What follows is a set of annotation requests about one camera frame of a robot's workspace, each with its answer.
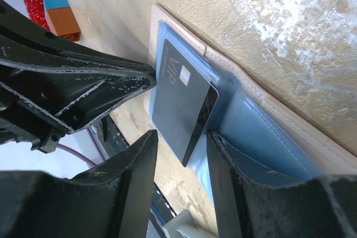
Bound grey truss piece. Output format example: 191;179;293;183
163;210;208;238

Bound beige card holder wallet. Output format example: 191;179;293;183
143;3;357;202

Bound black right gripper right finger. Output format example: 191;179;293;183
206;132;356;237

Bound blue and orange block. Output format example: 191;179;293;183
43;0;81;42

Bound black VIP card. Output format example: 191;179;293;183
152;39;218;166

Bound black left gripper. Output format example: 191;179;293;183
1;1;156;153

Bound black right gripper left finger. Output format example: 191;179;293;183
0;129;159;238

